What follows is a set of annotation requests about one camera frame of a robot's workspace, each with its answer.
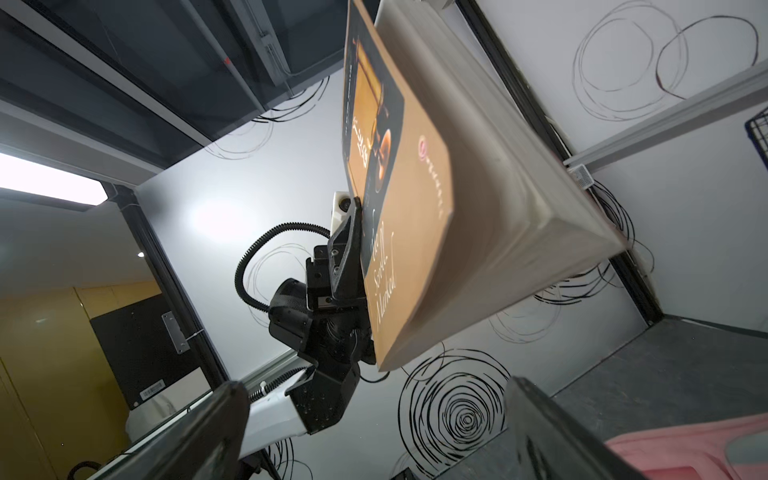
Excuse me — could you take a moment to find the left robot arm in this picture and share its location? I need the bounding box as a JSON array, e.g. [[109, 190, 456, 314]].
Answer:
[[234, 195, 376, 456]]

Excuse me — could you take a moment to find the brown book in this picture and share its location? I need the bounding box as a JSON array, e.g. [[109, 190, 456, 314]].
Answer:
[[342, 1, 627, 371]]

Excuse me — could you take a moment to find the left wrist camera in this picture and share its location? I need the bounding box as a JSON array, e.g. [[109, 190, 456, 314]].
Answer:
[[330, 191, 352, 233]]

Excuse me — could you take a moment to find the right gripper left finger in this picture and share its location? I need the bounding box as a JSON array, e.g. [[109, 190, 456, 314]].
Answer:
[[95, 381, 250, 479]]

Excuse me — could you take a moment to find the black wire basket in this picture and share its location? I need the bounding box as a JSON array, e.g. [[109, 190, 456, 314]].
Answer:
[[744, 108, 768, 168]]

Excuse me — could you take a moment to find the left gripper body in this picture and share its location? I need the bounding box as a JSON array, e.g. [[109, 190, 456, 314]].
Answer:
[[268, 198, 376, 435]]

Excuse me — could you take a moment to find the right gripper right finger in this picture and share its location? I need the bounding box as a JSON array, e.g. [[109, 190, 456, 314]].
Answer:
[[505, 377, 643, 479]]

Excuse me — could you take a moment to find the pink student backpack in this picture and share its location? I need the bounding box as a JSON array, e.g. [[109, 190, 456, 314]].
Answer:
[[606, 413, 767, 479]]

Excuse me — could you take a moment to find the black monitor screen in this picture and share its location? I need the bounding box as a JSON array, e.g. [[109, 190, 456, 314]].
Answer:
[[90, 295, 199, 410]]

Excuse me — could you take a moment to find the aluminium wall rail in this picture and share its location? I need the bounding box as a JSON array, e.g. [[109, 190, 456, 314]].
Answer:
[[564, 61, 767, 169]]

